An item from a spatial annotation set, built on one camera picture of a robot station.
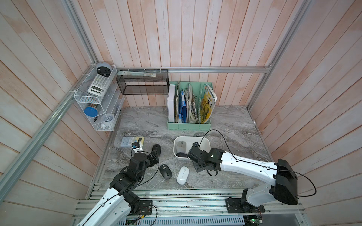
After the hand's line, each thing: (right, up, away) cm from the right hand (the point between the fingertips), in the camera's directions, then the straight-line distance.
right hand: (198, 162), depth 81 cm
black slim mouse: (-26, +6, +15) cm, 30 cm away
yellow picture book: (+10, +39, +19) cm, 45 cm away
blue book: (-9, +32, +18) cm, 38 cm away
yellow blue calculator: (-48, +10, +17) cm, 52 cm away
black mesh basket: (-38, +55, +25) cm, 71 cm away
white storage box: (-8, +8, +15) cm, 19 cm away
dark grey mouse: (-19, -7, +4) cm, 21 cm away
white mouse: (-9, -8, +1) cm, 12 cm away
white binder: (-16, +37, +10) cm, 41 cm away
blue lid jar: (-61, +30, -4) cm, 68 cm away
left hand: (-28, +5, -2) cm, 28 cm away
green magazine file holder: (-4, +35, +12) cm, 37 cm away
